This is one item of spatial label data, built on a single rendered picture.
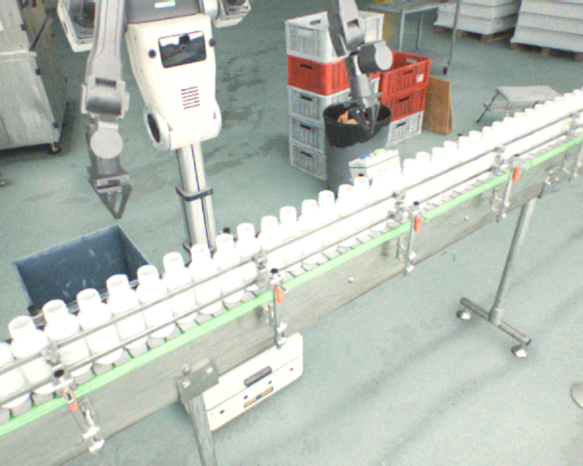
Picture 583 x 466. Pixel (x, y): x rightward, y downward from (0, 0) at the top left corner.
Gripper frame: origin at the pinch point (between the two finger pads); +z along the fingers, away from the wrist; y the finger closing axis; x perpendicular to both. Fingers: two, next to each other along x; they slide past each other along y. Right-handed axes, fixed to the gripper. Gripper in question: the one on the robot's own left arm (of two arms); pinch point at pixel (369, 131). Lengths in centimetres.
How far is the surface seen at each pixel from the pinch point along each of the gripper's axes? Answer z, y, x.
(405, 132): 44, 283, 128
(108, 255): 20, -42, 77
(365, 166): 11.1, 8.5, 8.4
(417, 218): 24.0, -3.3, -10.8
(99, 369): 28, -78, 25
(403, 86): 4, 268, 116
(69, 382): 23, -87, 17
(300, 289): 31.8, -32.2, 9.1
